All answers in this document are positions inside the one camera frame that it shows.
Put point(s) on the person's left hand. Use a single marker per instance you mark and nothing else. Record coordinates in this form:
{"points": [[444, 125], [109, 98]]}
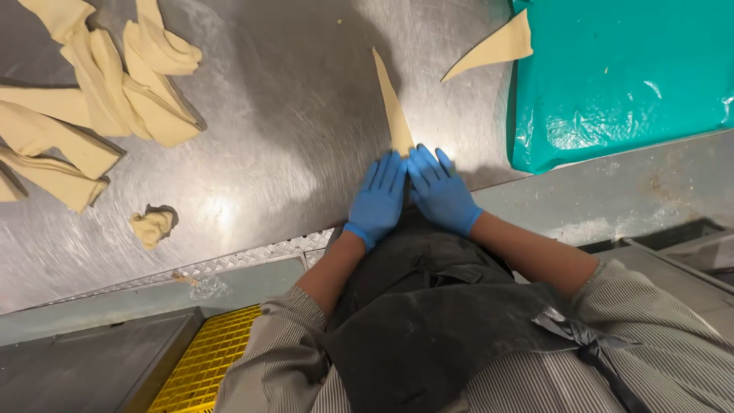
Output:
{"points": [[378, 201]]}

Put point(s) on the person's right hand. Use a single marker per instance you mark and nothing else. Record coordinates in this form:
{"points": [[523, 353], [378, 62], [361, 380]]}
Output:
{"points": [[442, 198]]}

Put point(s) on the long narrow dough triangle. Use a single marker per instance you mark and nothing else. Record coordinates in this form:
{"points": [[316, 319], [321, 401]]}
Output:
{"points": [[395, 109]]}

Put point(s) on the black apron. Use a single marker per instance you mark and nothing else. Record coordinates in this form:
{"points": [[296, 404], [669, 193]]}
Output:
{"points": [[436, 332]]}

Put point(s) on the wide dough triangle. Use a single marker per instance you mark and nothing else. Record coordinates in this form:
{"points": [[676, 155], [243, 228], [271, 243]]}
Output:
{"points": [[500, 47]]}

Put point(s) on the clear plastic wrap scrap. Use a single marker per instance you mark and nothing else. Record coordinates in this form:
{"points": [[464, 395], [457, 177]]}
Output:
{"points": [[207, 287]]}

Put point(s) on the teal plastic sheet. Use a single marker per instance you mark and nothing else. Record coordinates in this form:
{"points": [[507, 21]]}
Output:
{"points": [[619, 80]]}

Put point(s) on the small crumpled dough scrap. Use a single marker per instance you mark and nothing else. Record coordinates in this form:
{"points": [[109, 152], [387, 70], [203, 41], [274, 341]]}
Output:
{"points": [[150, 228]]}

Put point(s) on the yellow plastic grid crate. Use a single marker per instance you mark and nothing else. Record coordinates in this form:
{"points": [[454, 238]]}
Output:
{"points": [[206, 361]]}

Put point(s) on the grey striped shirt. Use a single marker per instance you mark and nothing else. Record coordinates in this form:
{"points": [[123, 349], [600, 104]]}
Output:
{"points": [[648, 350]]}

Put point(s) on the heap of folded dough strips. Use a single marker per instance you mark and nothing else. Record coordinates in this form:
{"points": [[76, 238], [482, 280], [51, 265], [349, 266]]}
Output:
{"points": [[97, 97]]}

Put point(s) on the grey metal cabinet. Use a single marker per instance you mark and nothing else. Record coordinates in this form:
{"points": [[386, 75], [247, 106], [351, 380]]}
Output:
{"points": [[86, 367]]}

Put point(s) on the grey metal frame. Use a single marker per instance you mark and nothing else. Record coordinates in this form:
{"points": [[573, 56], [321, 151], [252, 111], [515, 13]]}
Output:
{"points": [[676, 252]]}

